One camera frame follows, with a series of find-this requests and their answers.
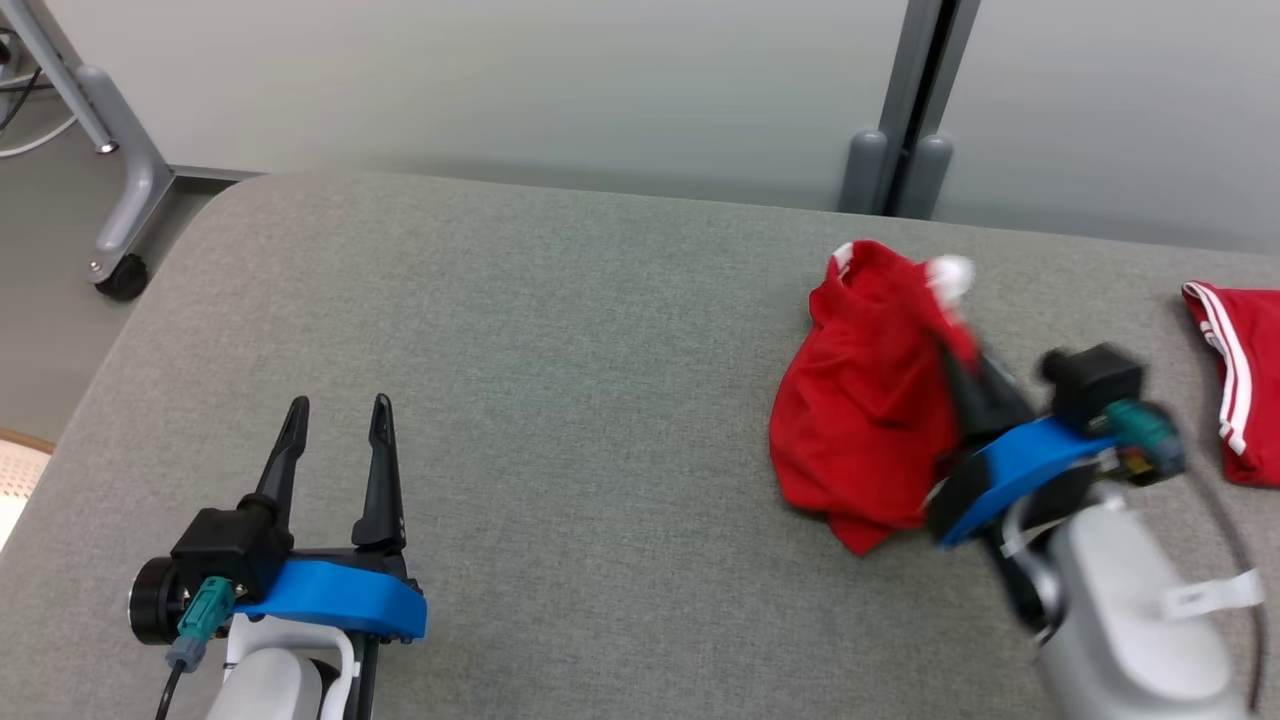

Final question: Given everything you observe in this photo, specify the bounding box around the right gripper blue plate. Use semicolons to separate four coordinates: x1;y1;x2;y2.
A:
925;338;1121;550

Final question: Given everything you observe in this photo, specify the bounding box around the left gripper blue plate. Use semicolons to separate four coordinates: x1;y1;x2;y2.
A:
235;394;428;641

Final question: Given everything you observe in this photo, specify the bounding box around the red shirt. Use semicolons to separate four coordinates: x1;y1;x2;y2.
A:
768;239;983;557

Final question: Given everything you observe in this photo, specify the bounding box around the red white Bulls jersey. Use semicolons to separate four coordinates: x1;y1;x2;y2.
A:
1182;281;1280;489

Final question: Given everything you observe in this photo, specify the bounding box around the black caster wheel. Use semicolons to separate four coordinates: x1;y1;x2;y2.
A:
94;254;150;302

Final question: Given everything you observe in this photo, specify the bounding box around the beige perforated laundry basket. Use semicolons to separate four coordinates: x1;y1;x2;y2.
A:
0;429;57;553

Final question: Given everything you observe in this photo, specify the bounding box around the grey metal stand leg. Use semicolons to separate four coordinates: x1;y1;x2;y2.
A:
0;0;177;286

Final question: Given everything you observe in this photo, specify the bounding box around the teal right camera connector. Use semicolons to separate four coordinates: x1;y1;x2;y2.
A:
1104;399;1188;483

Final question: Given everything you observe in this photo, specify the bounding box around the teal camera connector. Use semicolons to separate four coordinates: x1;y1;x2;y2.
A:
1104;399;1188;483
165;576;239;672

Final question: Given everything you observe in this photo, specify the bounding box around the teal left camera connector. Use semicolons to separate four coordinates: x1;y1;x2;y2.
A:
165;576;239;672

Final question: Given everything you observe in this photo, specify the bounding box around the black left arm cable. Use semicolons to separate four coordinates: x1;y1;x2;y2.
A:
154;664;188;720

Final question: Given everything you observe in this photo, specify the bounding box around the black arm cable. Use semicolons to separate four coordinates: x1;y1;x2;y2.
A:
1185;470;1273;713
154;664;188;720

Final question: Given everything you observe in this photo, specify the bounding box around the white cable strap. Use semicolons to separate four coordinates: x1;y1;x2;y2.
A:
1160;567;1264;620

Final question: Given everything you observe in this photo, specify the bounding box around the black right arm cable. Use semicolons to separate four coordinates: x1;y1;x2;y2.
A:
1185;470;1273;713

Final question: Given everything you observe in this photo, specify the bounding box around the grey metal partition post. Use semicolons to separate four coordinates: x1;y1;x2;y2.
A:
837;0;984;222

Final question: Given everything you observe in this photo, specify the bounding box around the white floor cable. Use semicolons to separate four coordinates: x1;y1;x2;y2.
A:
0;112;79;159

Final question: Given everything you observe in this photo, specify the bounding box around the black floor cable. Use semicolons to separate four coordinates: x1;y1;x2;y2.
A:
0;35;46;134

